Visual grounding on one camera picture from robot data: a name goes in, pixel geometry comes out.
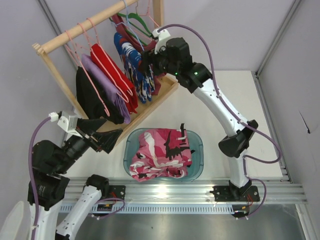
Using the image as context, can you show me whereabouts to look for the blue patterned trousers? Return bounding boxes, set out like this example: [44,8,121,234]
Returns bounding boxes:
[113,32,155,104]

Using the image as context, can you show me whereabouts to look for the light blue wire hanger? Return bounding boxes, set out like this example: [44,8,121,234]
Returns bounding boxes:
[109,0,156,52]

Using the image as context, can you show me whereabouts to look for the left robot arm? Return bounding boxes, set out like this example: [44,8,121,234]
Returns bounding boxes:
[27,112,124,240]

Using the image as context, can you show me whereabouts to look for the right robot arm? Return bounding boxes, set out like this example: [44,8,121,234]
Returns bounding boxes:
[138,37,259,201]

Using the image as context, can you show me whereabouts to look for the pink hanger with black garment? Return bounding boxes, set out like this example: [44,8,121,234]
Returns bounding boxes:
[64,30,110,117]

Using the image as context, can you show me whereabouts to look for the pink hanger with purple garment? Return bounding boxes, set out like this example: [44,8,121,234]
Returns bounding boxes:
[77,22,132,103]

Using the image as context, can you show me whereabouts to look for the pink hanger with red garment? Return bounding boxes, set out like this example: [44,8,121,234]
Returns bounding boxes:
[87,18,134,103]

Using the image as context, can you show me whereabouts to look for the green hanger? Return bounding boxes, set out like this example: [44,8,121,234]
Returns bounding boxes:
[108,12,154,38]

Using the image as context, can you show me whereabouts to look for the maroon tank top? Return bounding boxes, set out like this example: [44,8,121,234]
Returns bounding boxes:
[111,13,161,96]

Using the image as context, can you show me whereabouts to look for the black garment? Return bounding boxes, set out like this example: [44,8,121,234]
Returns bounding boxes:
[75,66,124,125]

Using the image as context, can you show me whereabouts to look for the wooden clothes rack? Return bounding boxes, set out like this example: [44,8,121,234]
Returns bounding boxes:
[32,0,179,144]

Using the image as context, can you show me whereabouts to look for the red garment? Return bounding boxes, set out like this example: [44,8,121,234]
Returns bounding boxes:
[90,43,138,114]

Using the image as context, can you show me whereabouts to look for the purple garment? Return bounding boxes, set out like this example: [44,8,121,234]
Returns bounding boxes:
[81,54,131,124]

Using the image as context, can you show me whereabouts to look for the pink camouflage garment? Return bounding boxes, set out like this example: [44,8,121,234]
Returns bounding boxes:
[129,123,194,182]

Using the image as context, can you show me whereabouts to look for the teal plastic basket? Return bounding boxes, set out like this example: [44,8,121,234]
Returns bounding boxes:
[123,128,204,182]

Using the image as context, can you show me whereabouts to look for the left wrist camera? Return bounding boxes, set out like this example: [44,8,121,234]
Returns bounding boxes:
[48,111,81,137]

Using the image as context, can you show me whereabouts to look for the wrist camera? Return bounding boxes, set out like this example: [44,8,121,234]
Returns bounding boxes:
[48,111,81,137]
[151,28,171,55]

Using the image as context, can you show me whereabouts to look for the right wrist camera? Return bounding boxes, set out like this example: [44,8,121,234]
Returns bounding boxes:
[151,28,171,55]

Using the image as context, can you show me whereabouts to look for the pink empty wire hanger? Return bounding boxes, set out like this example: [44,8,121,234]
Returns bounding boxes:
[134,0,164,28]

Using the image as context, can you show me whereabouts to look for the white slotted cable duct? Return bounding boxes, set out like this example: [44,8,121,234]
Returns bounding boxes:
[61,202,237,214]

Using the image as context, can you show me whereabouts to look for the aluminium mounting rail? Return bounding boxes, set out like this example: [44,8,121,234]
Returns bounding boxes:
[61,176,308,205]

